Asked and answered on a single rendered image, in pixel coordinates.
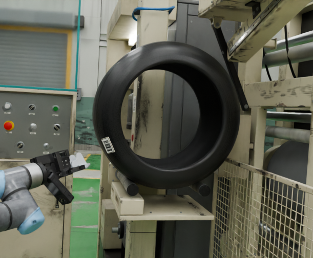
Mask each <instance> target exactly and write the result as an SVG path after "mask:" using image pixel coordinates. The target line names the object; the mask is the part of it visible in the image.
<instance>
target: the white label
mask: <svg viewBox="0 0 313 258"><path fill-rule="evenodd" d="M101 141H102V143H103V145H104V147H105V150H106V152H107V154H109V153H113V152H115V151H114V148H113V146H112V143H111V141H110V139H109V137H106V138H103V139H101Z"/></svg>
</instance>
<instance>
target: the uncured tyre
mask: <svg viewBox="0 0 313 258"><path fill-rule="evenodd" d="M148 70H165V71H169V72H172V73H174V74H176V75H178V76H180V77H181V78H183V79H184V80H185V81H186V82H187V83H188V84H189V85H190V86H191V88H192V89H193V91H194V93H195V95H196V97H197V100H198V103H199V109H200V119H199V124H198V128H197V131H196V133H195V135H194V137H193V139H192V140H191V142H190V143H189V144H188V145H187V146H186V147H185V148H184V149H183V150H181V151H180V152H178V153H176V154H174V155H172V156H170V157H166V158H161V159H151V158H145V157H142V156H140V155H137V154H135V153H134V152H133V151H132V149H131V148H130V147H129V145H128V143H127V141H126V139H125V137H124V134H123V131H122V127H121V107H122V103H123V99H124V97H125V94H126V92H127V90H128V89H129V87H130V85H131V84H132V83H133V81H134V80H135V79H136V78H137V77H138V76H139V75H140V74H142V73H143V72H144V71H148ZM239 125H240V104H239V99H238V95H237V91H236V89H235V86H234V84H233V82H232V80H231V78H230V76H229V74H228V73H227V71H226V70H225V69H224V68H223V66H222V65H221V64H220V63H219V62H218V61H217V60H216V59H215V58H213V57H212V56H210V55H209V54H207V53H206V52H205V51H203V50H201V49H199V48H197V47H194V46H192V45H189V44H186V43H183V42H177V41H158V42H152V43H149V44H146V45H143V46H140V47H138V48H136V49H134V50H132V51H130V52H129V53H127V54H126V55H125V56H123V57H122V58H121V59H120V60H119V61H118V62H117V63H115V64H114V65H113V66H112V67H111V68H110V69H109V70H108V72H107V73H106V74H105V76H104V77H103V79H102V81H101V82H100V84H99V86H98V89H97V91H96V94H95V98H94V103H93V126H94V131H95V135H96V138H97V141H98V143H99V145H100V147H101V149H102V150H103V152H104V154H105V155H106V157H107V158H108V160H109V161H110V162H111V163H112V165H113V166H114V167H115V168H116V169H117V170H118V171H119V172H120V173H122V174H123V175H124V176H126V177H127V178H129V179H130V180H132V181H134V182H136V183H138V184H140V185H143V186H146V187H150V188H155V189H178V188H183V187H187V186H190V185H193V184H195V183H198V182H200V181H202V180H203V179H205V178H207V177H208V176H209V175H211V174H212V173H213V172H214V171H216V170H217V169H218V168H219V167H220V166H221V164H222V163H223V162H224V161H225V160H226V158H227V157H228V155H229V154H230V152H231V150H232V148H233V146H234V144H235V141H236V139H237V135H238V131H239ZM106 137H109V139H110V141H111V143H112V146H113V148H114V151H115V152H113V153H109V154H107V152H106V150H105V147H104V145H103V143H102V141H101V139H103V138H106Z"/></svg>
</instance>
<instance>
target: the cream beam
mask: <svg viewBox="0 0 313 258"><path fill-rule="evenodd" d="M250 1H256V2H260V3H261V2H262V1H263V0H199V9H198V17H201V18H210V17H211V16H213V15H214V16H223V17H224V19H222V20H230V21H236V22H245V21H246V20H247V19H248V18H249V17H250V15H251V14H252V13H253V11H252V7H248V6H245V4H246V3H248V2H250Z"/></svg>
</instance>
